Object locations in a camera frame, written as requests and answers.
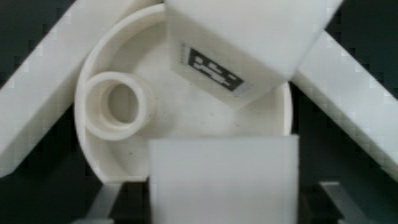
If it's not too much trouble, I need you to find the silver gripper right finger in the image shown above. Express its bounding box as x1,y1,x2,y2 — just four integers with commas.
319,182,372,224

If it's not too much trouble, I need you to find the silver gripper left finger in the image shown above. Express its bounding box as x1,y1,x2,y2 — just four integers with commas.
68,183,120,224

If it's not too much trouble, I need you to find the white stool leg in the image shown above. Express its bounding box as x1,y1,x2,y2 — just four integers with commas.
148,135,298,224
164,0,342,108

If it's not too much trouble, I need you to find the white U-shaped fence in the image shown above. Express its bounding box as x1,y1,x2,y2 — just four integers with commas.
0,0,398,180

